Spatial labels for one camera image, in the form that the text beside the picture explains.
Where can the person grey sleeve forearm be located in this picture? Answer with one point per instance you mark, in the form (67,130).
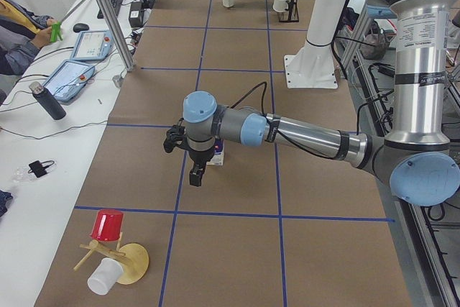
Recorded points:
(17,60)

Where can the green plastic tool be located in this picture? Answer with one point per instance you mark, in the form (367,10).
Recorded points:
(56,33)

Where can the black power adapter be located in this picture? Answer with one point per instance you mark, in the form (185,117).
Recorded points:
(136,14)

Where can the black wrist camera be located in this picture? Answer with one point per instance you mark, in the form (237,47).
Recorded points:
(175,137)

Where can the far blue teach pendant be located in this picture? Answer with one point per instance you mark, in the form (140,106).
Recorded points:
(92,45)

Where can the white plastic cup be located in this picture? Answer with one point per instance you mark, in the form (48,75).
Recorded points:
(105,276)

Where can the white cup lower rack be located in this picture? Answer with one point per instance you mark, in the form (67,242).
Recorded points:
(280,6)

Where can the red plastic cup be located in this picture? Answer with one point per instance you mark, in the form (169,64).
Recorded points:
(107,226)

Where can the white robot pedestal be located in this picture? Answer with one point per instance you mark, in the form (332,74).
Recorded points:
(313,65)

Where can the wooden cup tree stand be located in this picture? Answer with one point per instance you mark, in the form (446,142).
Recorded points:
(133,258)

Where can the blue teach pendant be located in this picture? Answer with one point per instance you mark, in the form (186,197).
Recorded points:
(68,79)
(92,45)

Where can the black water bottle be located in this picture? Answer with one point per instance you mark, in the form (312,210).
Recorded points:
(48,102)

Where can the black wire cup rack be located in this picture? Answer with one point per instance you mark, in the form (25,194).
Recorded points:
(291,14)

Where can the white purple milk carton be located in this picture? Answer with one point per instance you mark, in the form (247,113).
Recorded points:
(218,156)

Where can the small black device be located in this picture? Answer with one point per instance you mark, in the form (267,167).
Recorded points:
(37,169)

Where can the clear plastic bag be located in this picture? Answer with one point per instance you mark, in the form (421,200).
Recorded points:
(23,174)

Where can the person hand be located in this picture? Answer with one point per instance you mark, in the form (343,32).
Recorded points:
(42,38)

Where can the near blue teach pendant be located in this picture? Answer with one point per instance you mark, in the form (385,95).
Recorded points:
(68,79)

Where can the black computer mouse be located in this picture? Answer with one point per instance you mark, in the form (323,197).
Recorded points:
(79,27)

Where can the aluminium frame post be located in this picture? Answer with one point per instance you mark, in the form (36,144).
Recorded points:
(113,24)

